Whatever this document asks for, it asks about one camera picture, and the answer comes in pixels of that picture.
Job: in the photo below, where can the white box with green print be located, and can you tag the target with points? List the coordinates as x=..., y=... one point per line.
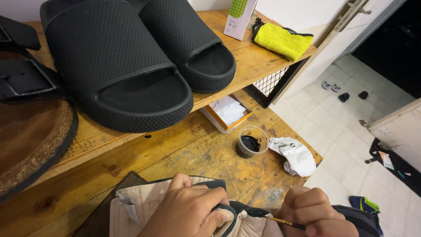
x=238, y=18

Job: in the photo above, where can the small black shoe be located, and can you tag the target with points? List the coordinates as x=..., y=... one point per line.
x=344, y=97
x=363, y=95

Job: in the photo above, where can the orange and white cardboard box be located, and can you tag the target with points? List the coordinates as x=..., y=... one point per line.
x=230, y=126

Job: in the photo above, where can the person's left hand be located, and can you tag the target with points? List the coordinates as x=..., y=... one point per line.
x=179, y=210

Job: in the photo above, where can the white and blue flip-flop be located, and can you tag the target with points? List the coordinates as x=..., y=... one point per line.
x=326, y=85
x=335, y=88

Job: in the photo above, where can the dark shoe with cream lining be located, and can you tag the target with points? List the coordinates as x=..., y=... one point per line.
x=138, y=204

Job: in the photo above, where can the black floor mat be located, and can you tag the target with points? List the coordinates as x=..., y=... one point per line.
x=404, y=171

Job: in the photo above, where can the white door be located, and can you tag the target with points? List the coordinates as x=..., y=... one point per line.
x=315, y=62

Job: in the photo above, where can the large black slide sandal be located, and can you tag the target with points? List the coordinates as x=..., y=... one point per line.
x=108, y=56
x=187, y=29

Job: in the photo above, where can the white wooden panel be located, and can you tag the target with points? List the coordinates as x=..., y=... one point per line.
x=401, y=131

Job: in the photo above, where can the colourful printed card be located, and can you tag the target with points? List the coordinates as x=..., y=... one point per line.
x=386, y=160

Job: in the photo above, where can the person's dark grey clothing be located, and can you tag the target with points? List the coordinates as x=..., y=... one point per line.
x=361, y=217

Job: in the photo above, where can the pile of white paper slips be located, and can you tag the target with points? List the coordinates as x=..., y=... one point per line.
x=228, y=110

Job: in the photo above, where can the crumpled white stained tissue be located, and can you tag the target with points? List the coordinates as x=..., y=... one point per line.
x=297, y=156

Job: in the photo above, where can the wooden shelf board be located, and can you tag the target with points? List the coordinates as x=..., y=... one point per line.
x=253, y=62

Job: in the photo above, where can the small brown floor object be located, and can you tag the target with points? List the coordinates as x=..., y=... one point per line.
x=362, y=123

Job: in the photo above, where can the thin black paintbrush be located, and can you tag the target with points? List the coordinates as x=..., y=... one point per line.
x=286, y=223

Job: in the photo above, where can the person's right hand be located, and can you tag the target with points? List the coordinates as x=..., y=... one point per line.
x=312, y=214

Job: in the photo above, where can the clear cup with black paint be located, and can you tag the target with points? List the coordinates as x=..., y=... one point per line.
x=250, y=144

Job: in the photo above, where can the metal door latch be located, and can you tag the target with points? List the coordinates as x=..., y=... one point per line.
x=350, y=11

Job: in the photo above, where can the blue and green shoe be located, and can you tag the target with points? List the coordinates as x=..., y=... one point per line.
x=365, y=205

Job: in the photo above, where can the person's right fingers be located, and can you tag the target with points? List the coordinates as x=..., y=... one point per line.
x=302, y=200

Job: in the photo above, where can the yellow-green microfibre cloth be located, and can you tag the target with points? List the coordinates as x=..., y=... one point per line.
x=283, y=41

